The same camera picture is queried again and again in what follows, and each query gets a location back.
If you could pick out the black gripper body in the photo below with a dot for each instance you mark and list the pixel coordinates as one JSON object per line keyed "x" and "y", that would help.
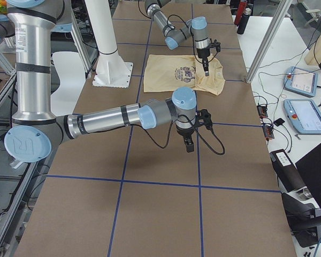
{"x": 203, "y": 53}
{"x": 184, "y": 133}

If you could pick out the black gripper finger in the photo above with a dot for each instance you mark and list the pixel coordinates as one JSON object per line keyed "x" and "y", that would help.
{"x": 189, "y": 146}
{"x": 206, "y": 69}

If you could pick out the beige long-sleeve printed shirt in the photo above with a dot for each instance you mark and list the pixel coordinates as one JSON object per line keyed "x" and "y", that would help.
{"x": 169, "y": 72}

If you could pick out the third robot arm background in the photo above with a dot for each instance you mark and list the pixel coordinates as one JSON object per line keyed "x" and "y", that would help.
{"x": 7, "y": 29}

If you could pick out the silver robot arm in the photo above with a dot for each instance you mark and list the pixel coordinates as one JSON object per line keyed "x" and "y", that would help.
{"x": 195, "y": 28}
{"x": 35, "y": 130}

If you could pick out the black bottle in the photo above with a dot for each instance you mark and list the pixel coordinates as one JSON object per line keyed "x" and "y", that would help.
{"x": 244, "y": 20}

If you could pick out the red bottle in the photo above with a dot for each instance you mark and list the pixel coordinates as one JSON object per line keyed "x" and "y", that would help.
{"x": 241, "y": 7}

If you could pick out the brown paper table cover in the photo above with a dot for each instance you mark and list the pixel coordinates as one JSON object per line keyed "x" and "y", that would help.
{"x": 131, "y": 193}

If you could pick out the upper blue teach pendant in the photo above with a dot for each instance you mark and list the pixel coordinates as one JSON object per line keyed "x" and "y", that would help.
{"x": 301, "y": 81}

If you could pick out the blue teach pendant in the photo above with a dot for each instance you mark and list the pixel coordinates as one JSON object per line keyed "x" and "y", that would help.
{"x": 304, "y": 115}
{"x": 301, "y": 81}

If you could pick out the lower blue teach pendant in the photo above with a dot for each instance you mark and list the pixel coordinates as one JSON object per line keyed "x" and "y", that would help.
{"x": 304, "y": 115}

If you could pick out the black monitor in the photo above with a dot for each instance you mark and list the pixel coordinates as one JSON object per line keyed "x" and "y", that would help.
{"x": 309, "y": 168}

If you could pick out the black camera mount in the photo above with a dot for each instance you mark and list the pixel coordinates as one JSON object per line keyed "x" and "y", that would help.
{"x": 203, "y": 118}
{"x": 214, "y": 44}

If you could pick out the aluminium frame post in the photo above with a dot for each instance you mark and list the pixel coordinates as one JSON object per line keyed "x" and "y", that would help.
{"x": 268, "y": 38}

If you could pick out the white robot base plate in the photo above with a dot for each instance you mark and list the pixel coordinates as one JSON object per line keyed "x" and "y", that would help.
{"x": 119, "y": 77}

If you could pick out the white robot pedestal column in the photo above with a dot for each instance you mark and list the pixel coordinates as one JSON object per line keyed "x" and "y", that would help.
{"x": 101, "y": 22}

